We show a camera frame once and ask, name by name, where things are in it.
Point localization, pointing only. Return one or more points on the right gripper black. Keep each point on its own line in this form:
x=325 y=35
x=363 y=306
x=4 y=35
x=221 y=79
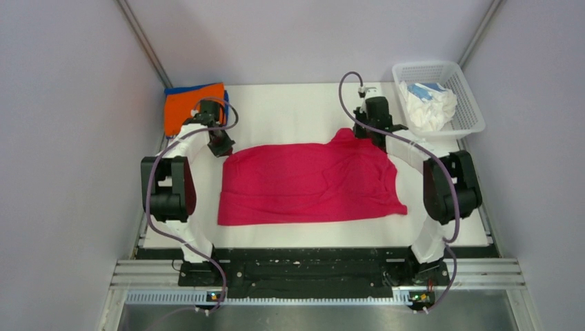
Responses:
x=357 y=133

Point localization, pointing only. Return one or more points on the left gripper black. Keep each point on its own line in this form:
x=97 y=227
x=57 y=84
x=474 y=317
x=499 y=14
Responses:
x=224 y=149

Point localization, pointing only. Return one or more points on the magenta t shirt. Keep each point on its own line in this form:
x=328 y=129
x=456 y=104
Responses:
x=346 y=179

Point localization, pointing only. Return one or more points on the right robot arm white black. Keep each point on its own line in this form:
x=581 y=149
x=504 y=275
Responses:
x=450 y=186

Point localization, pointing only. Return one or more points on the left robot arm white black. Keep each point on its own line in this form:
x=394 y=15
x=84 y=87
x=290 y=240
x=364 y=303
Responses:
x=167 y=186

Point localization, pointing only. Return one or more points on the orange folded t shirt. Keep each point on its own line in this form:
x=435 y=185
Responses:
x=183 y=109

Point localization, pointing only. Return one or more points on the white crumpled t shirt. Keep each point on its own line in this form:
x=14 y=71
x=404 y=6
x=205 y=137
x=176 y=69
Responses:
x=428 y=106

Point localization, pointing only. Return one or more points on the white plastic basket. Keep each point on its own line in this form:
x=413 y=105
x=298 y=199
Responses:
x=468 y=118

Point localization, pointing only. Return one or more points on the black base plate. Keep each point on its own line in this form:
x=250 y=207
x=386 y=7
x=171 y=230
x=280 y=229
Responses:
x=313 y=273

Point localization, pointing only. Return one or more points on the white cable duct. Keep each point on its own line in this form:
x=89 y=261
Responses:
x=202 y=297

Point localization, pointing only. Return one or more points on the aluminium rail frame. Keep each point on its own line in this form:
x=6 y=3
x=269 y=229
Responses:
x=489 y=291

